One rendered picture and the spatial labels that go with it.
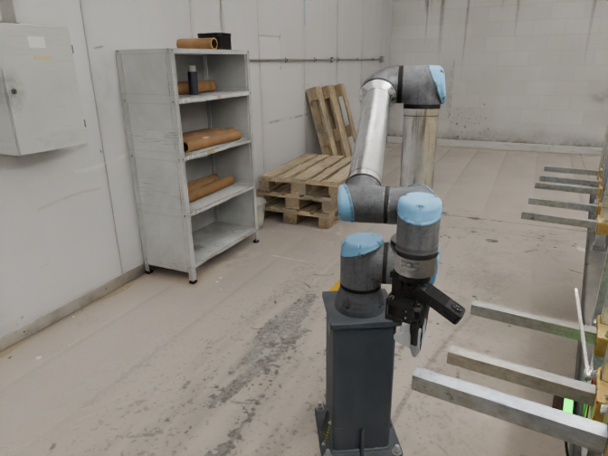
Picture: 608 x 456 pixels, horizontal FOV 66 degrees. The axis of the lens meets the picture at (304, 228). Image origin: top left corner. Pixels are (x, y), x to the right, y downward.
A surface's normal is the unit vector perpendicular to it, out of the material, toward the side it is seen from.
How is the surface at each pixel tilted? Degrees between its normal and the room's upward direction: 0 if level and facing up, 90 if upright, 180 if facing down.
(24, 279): 90
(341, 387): 90
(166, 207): 90
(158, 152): 90
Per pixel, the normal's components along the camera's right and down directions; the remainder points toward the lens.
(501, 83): -0.43, 0.31
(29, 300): 0.90, 0.13
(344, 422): 0.08, 0.33
